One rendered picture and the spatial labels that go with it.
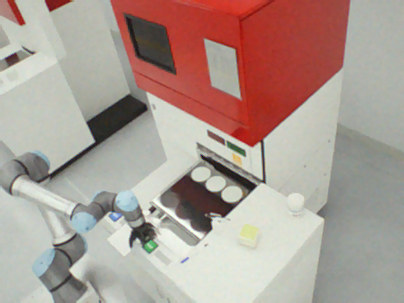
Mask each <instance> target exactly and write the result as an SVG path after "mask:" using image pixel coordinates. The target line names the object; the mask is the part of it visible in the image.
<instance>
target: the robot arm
mask: <svg viewBox="0 0 404 303"><path fill-rule="evenodd" d="M50 168H51V163H50V161H49V158H47V155H45V154H44V153H42V152H40V151H36V150H32V151H27V152H25V153H24V154H22V155H19V156H18V157H17V158H14V159H12V160H10V161H8V162H5V164H4V165H3V166H2V167H1V169H0V186H1V188H2V189H3V190H4V191H5V192H6V193H7V194H9V195H11V196H12V197H22V198H24V199H27V200H28V201H30V202H33V203H34V204H35V205H37V207H38V208H39V210H40V212H41V216H42V217H43V219H44V222H45V223H46V226H47V227H48V228H49V231H50V233H51V236H52V239H51V243H52V246H53V247H54V249H52V248H48V250H46V251H44V252H43V253H42V254H41V255H40V256H39V257H38V258H37V259H36V261H35V262H34V263H33V264H32V270H33V272H34V273H35V275H36V277H38V278H39V279H40V281H41V283H42V284H44V287H46V288H47V290H48V291H49V293H50V294H51V296H52V298H53V301H54V303H76V302H77V300H79V299H80V298H81V297H83V295H84V294H85V292H87V289H88V286H87V284H86V283H84V282H83V281H81V280H79V279H77V278H76V277H75V276H73V274H72V273H71V271H70V270H69V269H71V267H73V265H74V264H76V262H78V260H80V259H81V258H82V257H83V256H84V254H85V253H86V251H87V249H88V245H87V240H86V239H85V236H83V235H81V234H84V233H86V232H88V231H89V230H91V229H92V228H93V227H95V225H96V224H97V223H98V222H99V221H100V220H102V219H103V218H104V217H105V216H106V215H107V214H108V213H110V212H111V213H115V214H123V217H124V220H125V222H126V223H127V224H128V225H129V226H130V227H131V228H132V229H133V230H131V235H130V237H129V247H130V249H131V252H132V255H133V256H134V255H135V254H140V250H139V242H138V241H137V240H136V239H138V240H139V241H140V243H142V246H143V247H144V248H145V246H144V245H145V244H146V243H147V242H149V241H150V240H152V241H153V240H154V238H155V237H154V235H155V236H157V234H159V235H162V234H161V233H160V232H159V230H158V229H157V228H156V227H155V226H154V225H153V224H152V223H150V222H146V220H145V217H144V214H143V213H142V209H141V207H140V204H139V202H138V199H137V197H136V196H135V195H134V193H133V192H132V191H131V190H125V191H122V192H120V193H119V194H116V193H109V192H106V191H99V190H98V191H96V192H94V193H93V196H92V198H91V199H90V204H89V205H87V206H86V205H83V204H81V203H80V202H77V201H76V200H74V199H71V198H69V197H66V196H64V195H62V194H60V193H58V192H56V191H55V190H52V189H51V185H50V183H49V179H50V177H51V176H50V175H49V172H48V171H49V170H50ZM66 218H67V219H68V220H69V221H71V223H72V226H73V228H74V229H72V228H70V226H69V223H68V221H67V220H66ZM75 229H76V230H75ZM156 233H157V234H156Z"/></svg>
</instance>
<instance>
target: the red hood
mask: <svg viewBox="0 0 404 303"><path fill-rule="evenodd" d="M109 1H110V3H111V6H112V8H113V10H114V11H113V13H114V15H115V19H116V21H117V25H118V27H119V32H120V33H121V37H122V40H123V44H124V47H125V51H126V53H127V57H128V60H129V63H130V65H131V67H132V72H133V76H134V78H135V83H136V85H137V87H138V88H141V89H143V90H144V91H146V92H148V93H149V94H152V95H154V96H156V97H157V98H160V99H161V100H163V101H166V102H167V103H168V104H171V105H173V106H175V107H177V108H178V109H180V110H182V111H183V112H186V113H187V114H190V115H192V116H195V117H196V118H197V119H199V120H201V121H202V122H205V123H206V124H208V125H211V126H213V127H214V128H216V129H217V130H219V131H222V132H223V133H226V134H227V135H229V136H232V137H233V138H235V139H236V140H238V141H239V142H243V143H244V144H247V145H248V146H250V147H254V146H255V145H256V144H258V142H260V141H261V140H262V139H263V138H264V137H265V136H267V135H268V133H270V132H271V131H273V129H274V128H276V126H277V125H279V124H281V122H282V121H283V120H285V119H286V118H287V117H288V116H289V115H291V113H293V111H294V110H296V109H297V108H298V107H299V106H300V105H301V104H303V103H304V102H305V101H306V100H307V99H308V98H310V96H312V94H314V93H315V92H316V91H317V90H318V89H319V88H321V87H322V86H323V85H324V84H325V83H326V82H327V81H328V80H329V79H330V78H332V77H333V75H334V74H335V73H337V72H338V71H339V70H340V69H342V68H343V65H344V51H345V46H346V45H345V41H346V36H347V27H348V17H349V13H350V9H349V7H350V3H351V0H109Z"/></svg>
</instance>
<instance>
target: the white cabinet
mask: <svg viewBox="0 0 404 303"><path fill-rule="evenodd" d="M99 223H100V224H101V226H102V227H103V228H104V231H105V232H106V235H108V236H110V235H111V231H109V230H108V228H106V226H105V225H103V224H102V223H101V222H100V221H99ZM321 240H322V237H321V238H320V240H319V241H318V243H317V244H316V245H315V246H314V247H313V249H312V250H311V251H310V252H309V253H308V255H307V256H306V257H305V259H304V260H302V262H301V263H300V265H298V267H297V268H296V269H295V270H294V271H293V272H292V273H291V275H289V277H288V278H287V279H286V280H285V281H284V283H283V284H281V287H279V289H278V290H277V291H276V292H275V293H274V294H273V296H272V297H271V298H270V299H269V300H268V302H267V303H311V302H312V297H313V292H314V287H315V280H316V273H317V264H318V259H319V252H320V244H321ZM119 255H120V253H119ZM120 257H121V259H123V262H124V263H125V266H126V267H127V268H128V271H129V272H131V275H133V278H134V280H135V281H136V282H137V283H138V284H139V285H140V286H141V287H142V288H143V289H144V290H145V291H146V292H147V293H148V294H149V295H150V296H151V297H152V298H153V299H154V301H156V302H157V303H187V302H185V300H183V299H182V298H181V297H180V296H179V295H178V294H177V293H176V292H175V291H174V290H173V289H170V288H169V286H167V285H166V284H165V283H164V282H163V281H162V280H161V279H160V278H159V277H158V276H157V275H156V274H155V273H153V271H151V270H150V269H149V268H148V267H147V266H146V265H145V264H144V263H143V262H142V261H141V260H140V259H139V258H138V257H136V256H135V255H134V256H133V255H132V253H130V254H129V255H128V256H126V257H125V258H123V257H122V256H121V255H120Z"/></svg>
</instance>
